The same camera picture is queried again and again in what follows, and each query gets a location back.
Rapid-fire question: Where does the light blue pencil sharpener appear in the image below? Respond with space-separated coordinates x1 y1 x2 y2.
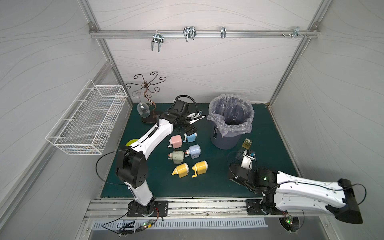
183 133 197 143

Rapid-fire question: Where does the pink pencil sharpener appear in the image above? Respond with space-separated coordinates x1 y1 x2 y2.
168 135 183 149

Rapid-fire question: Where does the grey green pencil sharpener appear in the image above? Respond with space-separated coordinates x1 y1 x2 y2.
168 151 185 165

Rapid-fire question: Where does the yellow white pencil sharpener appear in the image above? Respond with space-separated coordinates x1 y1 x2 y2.
192 161 208 178

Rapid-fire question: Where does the small yellow pencil sharpener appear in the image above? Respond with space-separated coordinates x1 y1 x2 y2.
172 163 189 178

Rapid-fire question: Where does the yellow transparent shavings tray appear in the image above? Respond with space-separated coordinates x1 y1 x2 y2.
242 138 253 150

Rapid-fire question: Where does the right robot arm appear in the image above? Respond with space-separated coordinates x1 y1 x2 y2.
229 153 364 225

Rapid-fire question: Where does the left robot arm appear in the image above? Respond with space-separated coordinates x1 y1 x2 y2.
115 95 205 215

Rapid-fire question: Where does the grey trash bin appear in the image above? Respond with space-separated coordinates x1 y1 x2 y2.
209 97 248 150

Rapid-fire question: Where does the dark oval glass rack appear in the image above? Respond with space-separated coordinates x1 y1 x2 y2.
125 71 167 124

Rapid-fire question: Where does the clear plastic bin liner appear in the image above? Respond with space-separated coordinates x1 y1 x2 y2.
207 94 255 138

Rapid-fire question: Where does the hanging wine glass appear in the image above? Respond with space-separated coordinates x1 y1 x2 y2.
132 90 150 118

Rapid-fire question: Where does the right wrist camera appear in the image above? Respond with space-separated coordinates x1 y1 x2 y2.
241 153 256 170

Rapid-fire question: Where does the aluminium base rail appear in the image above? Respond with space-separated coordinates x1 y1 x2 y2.
84 197 249 220

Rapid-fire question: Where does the aluminium rail with hooks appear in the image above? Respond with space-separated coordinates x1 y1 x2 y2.
88 22 320 52

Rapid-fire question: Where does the white wire basket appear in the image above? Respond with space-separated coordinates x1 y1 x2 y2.
45 80 128 155

